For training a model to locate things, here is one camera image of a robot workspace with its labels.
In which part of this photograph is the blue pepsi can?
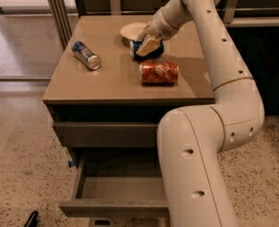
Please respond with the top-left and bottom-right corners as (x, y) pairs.
(130, 41), (164, 61)

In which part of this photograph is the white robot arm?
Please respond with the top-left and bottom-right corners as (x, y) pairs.
(137, 0), (265, 227)

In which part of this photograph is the white paper bowl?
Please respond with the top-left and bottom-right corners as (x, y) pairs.
(120, 23), (147, 41)

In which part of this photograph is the black object on floor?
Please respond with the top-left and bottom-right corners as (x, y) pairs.
(24, 211), (39, 227)

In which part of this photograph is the grey shelf ledge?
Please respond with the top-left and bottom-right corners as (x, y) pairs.
(225, 16), (279, 27)

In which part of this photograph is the open middle drawer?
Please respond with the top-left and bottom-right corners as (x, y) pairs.
(60, 148), (169, 218)

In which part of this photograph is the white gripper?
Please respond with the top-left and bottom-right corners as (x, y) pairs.
(136, 8), (179, 57)

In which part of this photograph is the blue silver energy drink can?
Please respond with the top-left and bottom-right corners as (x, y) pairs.
(71, 42), (101, 70)

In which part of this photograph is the metal frame post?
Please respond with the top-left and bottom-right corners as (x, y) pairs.
(47, 0), (72, 49)

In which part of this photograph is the grey top drawer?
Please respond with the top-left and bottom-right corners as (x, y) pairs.
(53, 122), (157, 148)

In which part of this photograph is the orange soda can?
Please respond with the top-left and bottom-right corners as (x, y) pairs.
(139, 61), (179, 84)

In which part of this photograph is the grey drawer cabinet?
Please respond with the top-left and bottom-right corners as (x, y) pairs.
(43, 15), (214, 227)

